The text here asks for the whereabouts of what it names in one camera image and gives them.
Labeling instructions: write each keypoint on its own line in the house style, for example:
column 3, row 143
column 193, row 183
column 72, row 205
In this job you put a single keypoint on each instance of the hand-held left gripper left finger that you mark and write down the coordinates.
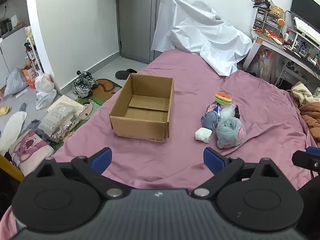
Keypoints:
column 101, row 158

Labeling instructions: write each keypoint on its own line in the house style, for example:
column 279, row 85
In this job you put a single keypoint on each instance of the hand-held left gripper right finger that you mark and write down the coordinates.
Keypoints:
column 212, row 158

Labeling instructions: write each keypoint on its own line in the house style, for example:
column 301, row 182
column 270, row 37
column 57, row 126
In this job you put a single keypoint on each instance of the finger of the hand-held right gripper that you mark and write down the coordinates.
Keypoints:
column 306, row 158

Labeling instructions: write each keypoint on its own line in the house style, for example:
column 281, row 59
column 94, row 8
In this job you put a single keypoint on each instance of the white soft bundle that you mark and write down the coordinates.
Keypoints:
column 203, row 135

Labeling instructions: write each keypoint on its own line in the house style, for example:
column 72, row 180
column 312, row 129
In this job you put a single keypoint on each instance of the grey fluffy plush toy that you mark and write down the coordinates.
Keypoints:
column 228, row 132

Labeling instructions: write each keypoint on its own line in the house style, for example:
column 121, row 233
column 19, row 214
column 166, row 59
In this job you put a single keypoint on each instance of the dark blue-grey cloth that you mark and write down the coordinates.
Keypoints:
column 210, row 121

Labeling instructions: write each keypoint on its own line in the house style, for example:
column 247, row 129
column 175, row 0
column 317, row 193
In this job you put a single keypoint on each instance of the clear bag of white stuffing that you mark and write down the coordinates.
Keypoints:
column 227, row 113

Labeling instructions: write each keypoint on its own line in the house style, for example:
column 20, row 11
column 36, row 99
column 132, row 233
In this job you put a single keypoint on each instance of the brown cardboard box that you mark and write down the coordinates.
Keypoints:
column 140, row 127

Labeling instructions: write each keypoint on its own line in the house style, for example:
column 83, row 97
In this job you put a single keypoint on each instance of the black dotted cloth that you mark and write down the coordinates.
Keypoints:
column 237, row 112

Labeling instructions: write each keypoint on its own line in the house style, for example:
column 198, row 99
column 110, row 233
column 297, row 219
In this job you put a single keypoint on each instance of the brown blanket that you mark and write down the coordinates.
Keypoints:
column 311, row 117

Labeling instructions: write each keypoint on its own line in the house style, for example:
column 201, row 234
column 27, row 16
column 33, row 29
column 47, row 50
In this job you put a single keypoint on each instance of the patterned fabric package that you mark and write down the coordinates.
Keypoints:
column 66, row 130

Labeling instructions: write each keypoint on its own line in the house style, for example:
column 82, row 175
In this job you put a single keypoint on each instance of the blue tissue packet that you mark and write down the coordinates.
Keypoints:
column 214, row 108

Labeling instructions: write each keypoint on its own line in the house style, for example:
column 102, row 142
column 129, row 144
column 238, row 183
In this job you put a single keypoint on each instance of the pink bed sheet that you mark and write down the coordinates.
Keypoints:
column 262, row 120

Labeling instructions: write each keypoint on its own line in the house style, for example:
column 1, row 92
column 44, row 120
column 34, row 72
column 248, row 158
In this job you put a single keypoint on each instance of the burger plush toy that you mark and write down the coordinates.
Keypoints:
column 223, row 98

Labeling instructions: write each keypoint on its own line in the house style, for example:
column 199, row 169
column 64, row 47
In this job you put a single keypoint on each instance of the cream cloth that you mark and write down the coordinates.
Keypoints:
column 301, row 91

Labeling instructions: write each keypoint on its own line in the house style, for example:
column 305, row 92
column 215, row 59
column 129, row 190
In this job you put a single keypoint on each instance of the beige dotted package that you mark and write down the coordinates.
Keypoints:
column 63, row 101

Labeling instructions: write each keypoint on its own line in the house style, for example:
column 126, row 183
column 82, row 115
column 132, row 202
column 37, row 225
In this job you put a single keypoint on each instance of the green cartoon floor mat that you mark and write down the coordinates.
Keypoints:
column 105, row 87

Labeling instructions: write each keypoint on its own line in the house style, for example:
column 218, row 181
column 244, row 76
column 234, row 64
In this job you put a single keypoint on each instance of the pink cartoon cushion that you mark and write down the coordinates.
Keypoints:
column 30, row 150

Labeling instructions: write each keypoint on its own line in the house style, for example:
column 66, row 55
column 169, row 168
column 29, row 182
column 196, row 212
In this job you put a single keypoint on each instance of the dark fuzzy cloth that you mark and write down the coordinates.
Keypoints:
column 35, row 127

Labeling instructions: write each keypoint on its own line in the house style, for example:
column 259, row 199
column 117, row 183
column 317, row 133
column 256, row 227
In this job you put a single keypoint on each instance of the grey sneaker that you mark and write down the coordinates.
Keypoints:
column 90, row 80
column 80, row 87

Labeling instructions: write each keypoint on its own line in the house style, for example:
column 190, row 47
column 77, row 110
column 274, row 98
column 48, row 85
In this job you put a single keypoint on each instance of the translucent plastic bag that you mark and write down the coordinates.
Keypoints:
column 45, row 100

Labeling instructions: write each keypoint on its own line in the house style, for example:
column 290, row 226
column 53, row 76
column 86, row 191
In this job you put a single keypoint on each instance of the black slipper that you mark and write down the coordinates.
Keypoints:
column 125, row 73

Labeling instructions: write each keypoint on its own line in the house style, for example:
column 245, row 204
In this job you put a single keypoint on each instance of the white insole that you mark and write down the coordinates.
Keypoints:
column 12, row 127

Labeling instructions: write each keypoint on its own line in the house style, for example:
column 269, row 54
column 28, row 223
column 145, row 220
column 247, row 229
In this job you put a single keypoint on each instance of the white plastic bag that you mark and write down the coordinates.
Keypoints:
column 44, row 82

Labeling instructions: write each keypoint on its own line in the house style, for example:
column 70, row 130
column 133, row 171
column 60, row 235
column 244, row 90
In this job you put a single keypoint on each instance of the yellow slipper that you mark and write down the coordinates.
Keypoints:
column 3, row 110

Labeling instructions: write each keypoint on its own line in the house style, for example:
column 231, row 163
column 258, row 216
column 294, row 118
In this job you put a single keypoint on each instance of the orange cardboard box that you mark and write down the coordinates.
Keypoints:
column 30, row 76

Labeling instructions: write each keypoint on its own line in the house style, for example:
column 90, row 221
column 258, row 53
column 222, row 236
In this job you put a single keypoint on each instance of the grey plastic bag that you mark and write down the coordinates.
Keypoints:
column 15, row 81

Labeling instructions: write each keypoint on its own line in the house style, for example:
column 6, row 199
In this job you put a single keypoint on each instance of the white desk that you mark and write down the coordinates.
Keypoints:
column 270, row 43

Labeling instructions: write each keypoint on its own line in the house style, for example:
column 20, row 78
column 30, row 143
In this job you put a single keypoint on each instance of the white storage rack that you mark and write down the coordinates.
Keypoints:
column 35, row 55

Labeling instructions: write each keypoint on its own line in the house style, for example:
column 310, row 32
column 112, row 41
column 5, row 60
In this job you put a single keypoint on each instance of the white cover sheet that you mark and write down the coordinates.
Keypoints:
column 200, row 30

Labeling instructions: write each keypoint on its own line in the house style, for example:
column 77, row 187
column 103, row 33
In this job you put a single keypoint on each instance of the dark bottle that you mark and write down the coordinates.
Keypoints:
column 28, row 51

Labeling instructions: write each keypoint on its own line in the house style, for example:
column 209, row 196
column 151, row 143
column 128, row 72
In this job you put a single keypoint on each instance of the white keyboard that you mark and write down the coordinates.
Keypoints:
column 306, row 28

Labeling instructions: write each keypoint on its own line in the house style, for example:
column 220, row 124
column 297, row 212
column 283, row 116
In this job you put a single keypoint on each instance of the drawer organizer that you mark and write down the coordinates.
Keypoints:
column 266, row 20

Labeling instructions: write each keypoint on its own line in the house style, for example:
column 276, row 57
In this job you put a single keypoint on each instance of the grey door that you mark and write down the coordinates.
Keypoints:
column 137, row 17

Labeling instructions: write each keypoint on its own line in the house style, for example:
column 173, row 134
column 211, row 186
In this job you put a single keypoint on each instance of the woven basket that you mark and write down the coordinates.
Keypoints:
column 277, row 11

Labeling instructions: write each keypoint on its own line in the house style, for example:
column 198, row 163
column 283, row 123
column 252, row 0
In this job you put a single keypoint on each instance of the black monitor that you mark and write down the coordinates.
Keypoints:
column 306, row 5

